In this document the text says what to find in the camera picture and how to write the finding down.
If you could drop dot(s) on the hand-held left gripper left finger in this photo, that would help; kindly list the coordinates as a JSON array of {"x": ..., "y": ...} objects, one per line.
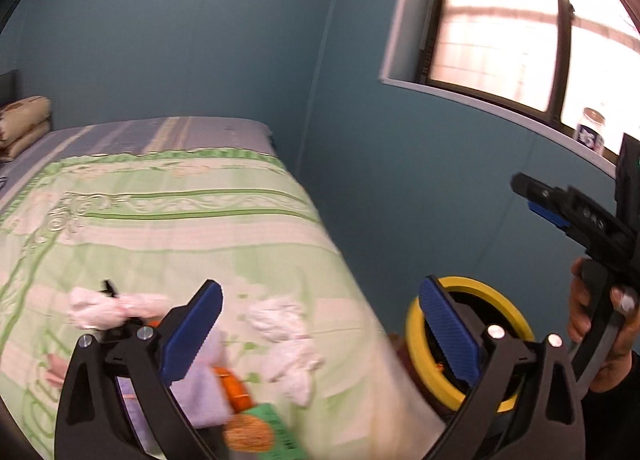
[{"x": 192, "y": 330}]

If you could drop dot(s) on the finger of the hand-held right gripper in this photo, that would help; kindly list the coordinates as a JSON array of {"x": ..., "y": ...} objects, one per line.
[{"x": 542, "y": 200}]

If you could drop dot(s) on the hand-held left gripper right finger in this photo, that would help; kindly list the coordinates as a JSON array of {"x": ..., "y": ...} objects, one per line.
[{"x": 447, "y": 335}]

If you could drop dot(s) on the yellow rimmed trash bin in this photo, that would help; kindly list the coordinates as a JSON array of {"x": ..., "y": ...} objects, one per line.
[{"x": 500, "y": 305}]

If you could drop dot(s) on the person's right hand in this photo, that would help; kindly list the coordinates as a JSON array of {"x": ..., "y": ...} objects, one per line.
[{"x": 582, "y": 310}]

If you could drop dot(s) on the orange peel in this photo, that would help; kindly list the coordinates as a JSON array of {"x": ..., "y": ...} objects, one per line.
[{"x": 235, "y": 387}]

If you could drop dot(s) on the glass jar with label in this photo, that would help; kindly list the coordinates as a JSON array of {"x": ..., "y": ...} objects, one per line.
[{"x": 591, "y": 132}]

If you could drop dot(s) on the white crumpled tissue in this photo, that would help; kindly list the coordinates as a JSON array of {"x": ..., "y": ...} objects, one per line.
[
  {"x": 292, "y": 367},
  {"x": 275, "y": 317},
  {"x": 100, "y": 312}
]

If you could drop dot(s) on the green patterned blanket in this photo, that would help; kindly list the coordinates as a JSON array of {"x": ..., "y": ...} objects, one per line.
[{"x": 175, "y": 235}]

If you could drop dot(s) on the green snack packet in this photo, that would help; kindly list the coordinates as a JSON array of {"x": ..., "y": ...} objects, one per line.
[{"x": 280, "y": 432}]

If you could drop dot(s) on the bed with striped sheet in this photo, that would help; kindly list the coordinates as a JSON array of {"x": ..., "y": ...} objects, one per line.
[{"x": 150, "y": 132}]

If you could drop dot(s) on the beige floral pillow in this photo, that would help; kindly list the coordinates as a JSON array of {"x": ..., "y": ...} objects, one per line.
[
  {"x": 25, "y": 112},
  {"x": 22, "y": 142}
]

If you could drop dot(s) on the grey bed headboard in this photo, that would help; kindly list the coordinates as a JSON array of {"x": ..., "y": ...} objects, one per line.
[{"x": 9, "y": 87}]

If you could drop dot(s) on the window with dark frame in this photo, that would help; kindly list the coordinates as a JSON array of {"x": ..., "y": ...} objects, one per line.
[{"x": 500, "y": 24}]

